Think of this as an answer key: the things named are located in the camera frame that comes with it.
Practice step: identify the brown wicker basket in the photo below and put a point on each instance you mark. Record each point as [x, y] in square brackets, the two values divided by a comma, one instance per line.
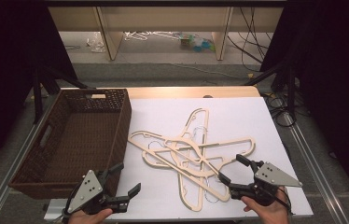
[79, 137]

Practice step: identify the black metal stand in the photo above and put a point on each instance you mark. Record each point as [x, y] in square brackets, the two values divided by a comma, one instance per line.
[290, 90]
[38, 93]

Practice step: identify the dark curtain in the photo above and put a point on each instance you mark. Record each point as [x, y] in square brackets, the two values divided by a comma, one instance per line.
[4, 62]
[334, 77]

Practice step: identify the person's right hand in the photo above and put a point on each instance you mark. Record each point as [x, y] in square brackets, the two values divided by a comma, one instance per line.
[270, 214]

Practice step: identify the person's left hand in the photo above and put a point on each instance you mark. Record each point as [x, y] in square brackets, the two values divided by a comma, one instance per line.
[85, 218]

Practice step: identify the white table sheet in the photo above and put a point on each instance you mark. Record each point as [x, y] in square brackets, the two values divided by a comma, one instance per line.
[241, 118]

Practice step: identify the white hangers on floor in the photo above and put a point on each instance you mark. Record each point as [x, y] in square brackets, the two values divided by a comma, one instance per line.
[135, 36]

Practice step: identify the clear plastic bag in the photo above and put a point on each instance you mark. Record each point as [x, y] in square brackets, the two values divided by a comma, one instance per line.
[96, 42]

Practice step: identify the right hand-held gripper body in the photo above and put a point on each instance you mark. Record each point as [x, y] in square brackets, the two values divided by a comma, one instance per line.
[272, 177]

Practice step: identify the aluminium rail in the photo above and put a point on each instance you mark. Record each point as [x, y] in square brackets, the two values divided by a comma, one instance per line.
[14, 161]
[312, 161]

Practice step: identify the colourful plastic clutter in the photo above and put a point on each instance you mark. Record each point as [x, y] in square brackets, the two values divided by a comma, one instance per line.
[199, 43]

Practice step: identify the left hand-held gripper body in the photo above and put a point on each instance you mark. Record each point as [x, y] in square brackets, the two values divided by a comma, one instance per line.
[87, 189]

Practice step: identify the beige wooden shelf unit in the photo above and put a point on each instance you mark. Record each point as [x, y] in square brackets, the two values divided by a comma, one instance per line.
[163, 18]

